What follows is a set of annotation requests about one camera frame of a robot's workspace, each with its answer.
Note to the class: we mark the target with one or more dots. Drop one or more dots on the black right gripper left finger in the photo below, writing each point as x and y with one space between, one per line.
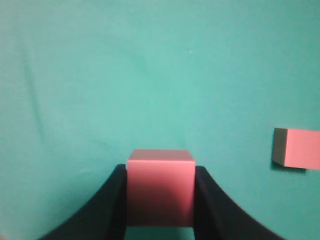
103 217

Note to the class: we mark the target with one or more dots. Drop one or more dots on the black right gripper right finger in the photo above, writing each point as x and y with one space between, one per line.
217 217

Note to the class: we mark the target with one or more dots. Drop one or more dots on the pink cube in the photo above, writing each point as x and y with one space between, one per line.
160 188
296 148

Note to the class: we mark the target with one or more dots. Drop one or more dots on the green table cloth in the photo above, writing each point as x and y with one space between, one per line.
84 82

